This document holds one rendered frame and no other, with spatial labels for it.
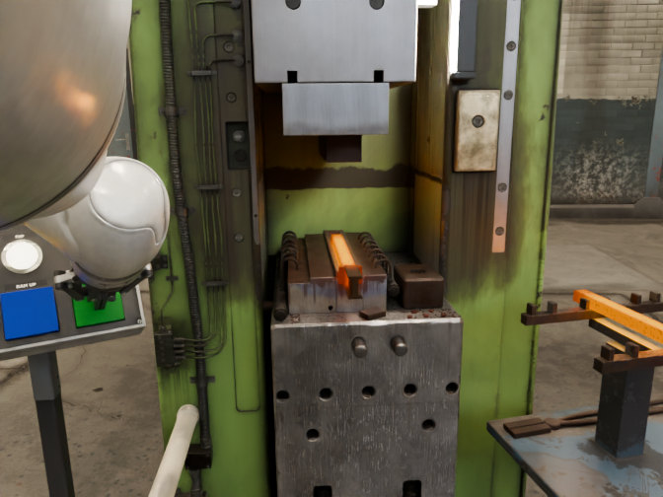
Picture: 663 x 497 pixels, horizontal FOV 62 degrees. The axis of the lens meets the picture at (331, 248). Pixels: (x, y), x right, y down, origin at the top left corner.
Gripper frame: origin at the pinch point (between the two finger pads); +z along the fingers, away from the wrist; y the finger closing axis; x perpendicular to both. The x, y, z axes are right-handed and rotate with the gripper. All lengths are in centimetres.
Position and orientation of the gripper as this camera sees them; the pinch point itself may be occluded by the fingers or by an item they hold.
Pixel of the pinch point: (99, 296)
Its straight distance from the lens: 94.7
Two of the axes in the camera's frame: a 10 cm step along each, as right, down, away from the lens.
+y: 8.7, -1.2, 4.7
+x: -2.6, -9.4, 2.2
